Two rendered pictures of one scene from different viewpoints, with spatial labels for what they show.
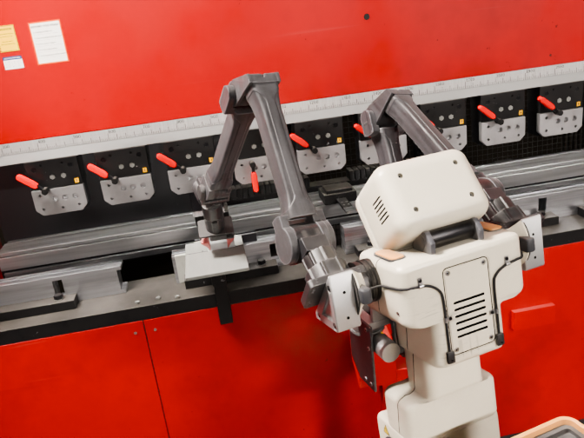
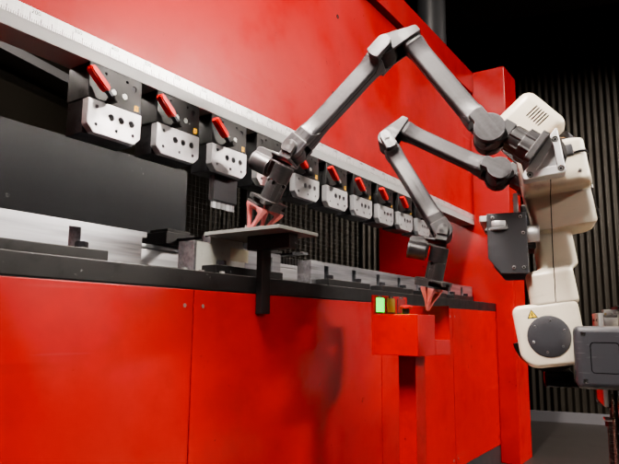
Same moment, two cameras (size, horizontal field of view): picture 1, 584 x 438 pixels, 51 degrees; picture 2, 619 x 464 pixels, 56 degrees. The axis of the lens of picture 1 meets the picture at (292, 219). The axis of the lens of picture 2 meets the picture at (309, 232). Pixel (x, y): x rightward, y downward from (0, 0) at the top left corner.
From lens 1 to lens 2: 176 cm
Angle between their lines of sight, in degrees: 56
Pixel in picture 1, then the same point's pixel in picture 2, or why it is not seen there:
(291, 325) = (301, 334)
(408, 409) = (568, 270)
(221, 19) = (264, 38)
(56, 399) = (71, 395)
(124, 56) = (201, 19)
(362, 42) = not seen: hidden behind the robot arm
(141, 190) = (189, 150)
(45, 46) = not seen: outside the picture
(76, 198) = (131, 128)
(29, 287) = (40, 224)
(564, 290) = not seen: hidden behind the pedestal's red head
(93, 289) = (112, 254)
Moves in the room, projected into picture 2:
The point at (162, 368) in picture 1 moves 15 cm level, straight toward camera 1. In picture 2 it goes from (199, 365) to (252, 368)
